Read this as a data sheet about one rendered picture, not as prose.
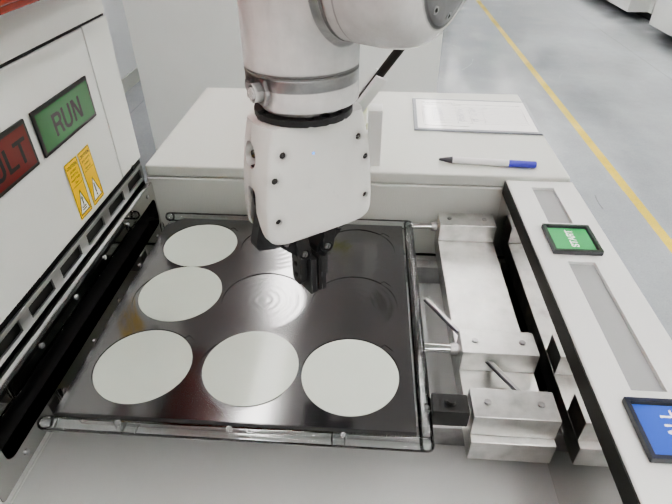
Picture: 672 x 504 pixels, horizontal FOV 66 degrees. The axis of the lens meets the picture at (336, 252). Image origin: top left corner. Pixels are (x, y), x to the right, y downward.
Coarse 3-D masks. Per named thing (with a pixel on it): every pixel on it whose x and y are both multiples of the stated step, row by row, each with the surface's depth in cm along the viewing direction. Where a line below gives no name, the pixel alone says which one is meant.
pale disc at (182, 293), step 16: (176, 272) 66; (192, 272) 66; (208, 272) 66; (144, 288) 63; (160, 288) 63; (176, 288) 63; (192, 288) 63; (208, 288) 63; (144, 304) 61; (160, 304) 61; (176, 304) 61; (192, 304) 61; (208, 304) 61; (160, 320) 59; (176, 320) 59
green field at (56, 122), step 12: (84, 84) 59; (72, 96) 57; (84, 96) 59; (48, 108) 53; (60, 108) 55; (72, 108) 57; (84, 108) 59; (36, 120) 51; (48, 120) 53; (60, 120) 55; (72, 120) 57; (84, 120) 60; (48, 132) 53; (60, 132) 55; (48, 144) 53
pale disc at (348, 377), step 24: (312, 360) 54; (336, 360) 54; (360, 360) 54; (384, 360) 54; (312, 384) 52; (336, 384) 52; (360, 384) 52; (384, 384) 52; (336, 408) 49; (360, 408) 49
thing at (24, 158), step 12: (12, 132) 48; (24, 132) 49; (0, 144) 46; (12, 144) 48; (24, 144) 49; (0, 156) 46; (12, 156) 48; (24, 156) 49; (0, 168) 46; (12, 168) 48; (24, 168) 49; (0, 180) 46; (12, 180) 48; (0, 192) 46
